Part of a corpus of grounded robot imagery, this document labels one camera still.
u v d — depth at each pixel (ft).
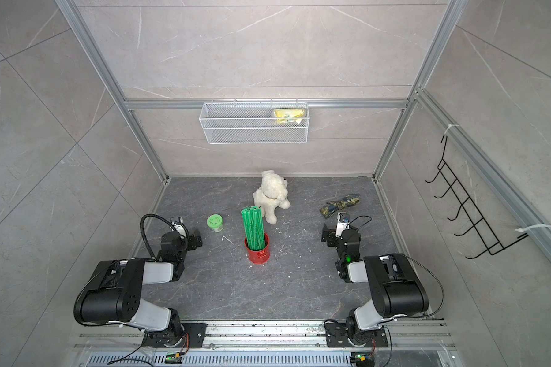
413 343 2.40
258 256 2.74
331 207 3.41
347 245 2.30
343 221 2.61
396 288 1.47
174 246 2.37
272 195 3.04
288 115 2.78
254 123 3.29
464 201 2.22
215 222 3.14
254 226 2.68
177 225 2.67
